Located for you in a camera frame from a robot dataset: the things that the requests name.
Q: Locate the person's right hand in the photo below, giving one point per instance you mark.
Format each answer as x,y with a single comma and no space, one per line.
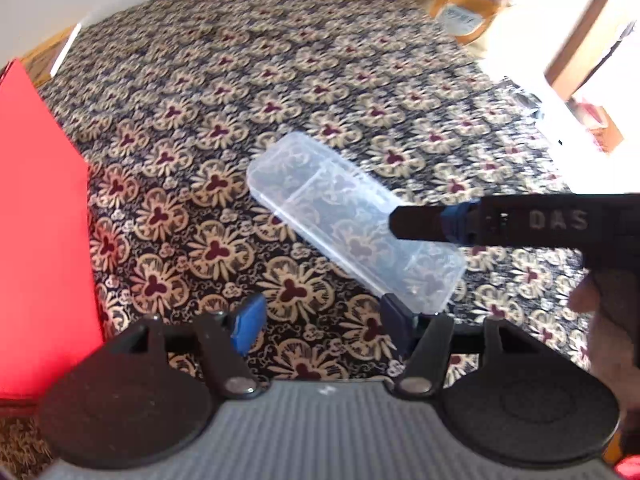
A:
582,297

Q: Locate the brown wooden furniture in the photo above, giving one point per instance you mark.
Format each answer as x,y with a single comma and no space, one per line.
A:
590,35

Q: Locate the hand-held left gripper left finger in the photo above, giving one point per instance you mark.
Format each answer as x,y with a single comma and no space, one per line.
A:
247,322

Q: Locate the clear plastic case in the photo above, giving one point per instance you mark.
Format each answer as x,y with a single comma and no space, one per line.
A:
340,200

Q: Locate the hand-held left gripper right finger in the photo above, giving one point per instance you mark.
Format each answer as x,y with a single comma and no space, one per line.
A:
397,322

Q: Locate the yellow box with white label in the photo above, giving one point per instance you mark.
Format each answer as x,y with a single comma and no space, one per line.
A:
465,12

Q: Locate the red cardboard box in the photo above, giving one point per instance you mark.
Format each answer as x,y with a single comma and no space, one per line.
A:
40,235

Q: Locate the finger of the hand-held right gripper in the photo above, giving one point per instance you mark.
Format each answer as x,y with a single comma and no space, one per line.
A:
420,222

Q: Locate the floral patterned tablecloth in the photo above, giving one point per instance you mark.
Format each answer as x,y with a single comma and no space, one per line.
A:
300,60

